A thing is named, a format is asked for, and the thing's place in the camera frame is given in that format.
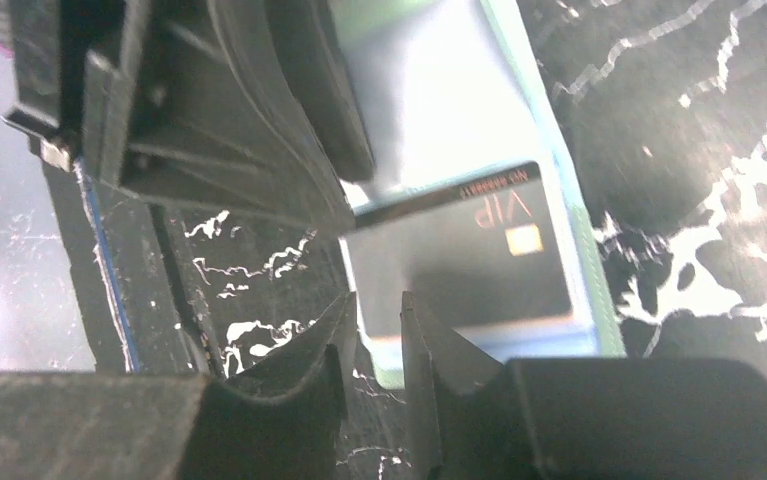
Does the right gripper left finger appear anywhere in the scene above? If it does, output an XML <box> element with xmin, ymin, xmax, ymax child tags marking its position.
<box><xmin>0</xmin><ymin>293</ymin><xmax>357</xmax><ymax>479</ymax></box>

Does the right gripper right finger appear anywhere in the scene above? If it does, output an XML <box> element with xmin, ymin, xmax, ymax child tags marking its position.
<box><xmin>401</xmin><ymin>292</ymin><xmax>767</xmax><ymax>479</ymax></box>

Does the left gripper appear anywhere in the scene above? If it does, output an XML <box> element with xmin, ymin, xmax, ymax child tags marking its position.
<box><xmin>5</xmin><ymin>1</ymin><xmax>355</xmax><ymax>232</ymax></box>

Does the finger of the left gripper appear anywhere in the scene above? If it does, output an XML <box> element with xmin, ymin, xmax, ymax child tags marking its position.
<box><xmin>265</xmin><ymin>0</ymin><xmax>375</xmax><ymax>182</ymax></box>

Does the green card holder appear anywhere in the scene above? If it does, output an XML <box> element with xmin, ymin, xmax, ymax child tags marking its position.
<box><xmin>332</xmin><ymin>1</ymin><xmax>624</xmax><ymax>390</ymax></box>

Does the black VIP card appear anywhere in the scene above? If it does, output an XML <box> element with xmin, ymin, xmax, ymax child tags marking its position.
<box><xmin>343</xmin><ymin>162</ymin><xmax>574</xmax><ymax>343</ymax></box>

